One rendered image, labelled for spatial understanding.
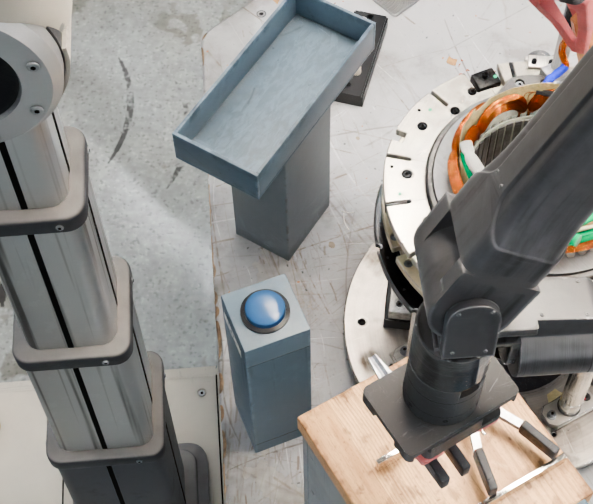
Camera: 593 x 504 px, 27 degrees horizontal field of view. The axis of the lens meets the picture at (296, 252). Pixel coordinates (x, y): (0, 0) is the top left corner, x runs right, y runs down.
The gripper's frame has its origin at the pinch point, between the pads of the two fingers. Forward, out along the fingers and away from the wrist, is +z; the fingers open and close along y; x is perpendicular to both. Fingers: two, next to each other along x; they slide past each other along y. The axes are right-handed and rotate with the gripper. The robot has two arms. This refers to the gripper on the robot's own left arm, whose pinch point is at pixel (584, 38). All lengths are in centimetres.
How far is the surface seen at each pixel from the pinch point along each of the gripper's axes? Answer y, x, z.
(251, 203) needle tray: -9, 47, 29
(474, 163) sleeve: -6.1, 10.5, 12.7
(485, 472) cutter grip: -27.7, -4.0, 26.3
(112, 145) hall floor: 25, 150, 79
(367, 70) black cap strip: 21, 55, 32
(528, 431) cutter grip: -22.1, -4.5, 26.4
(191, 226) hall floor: 21, 125, 90
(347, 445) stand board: -32.6, 7.8, 24.7
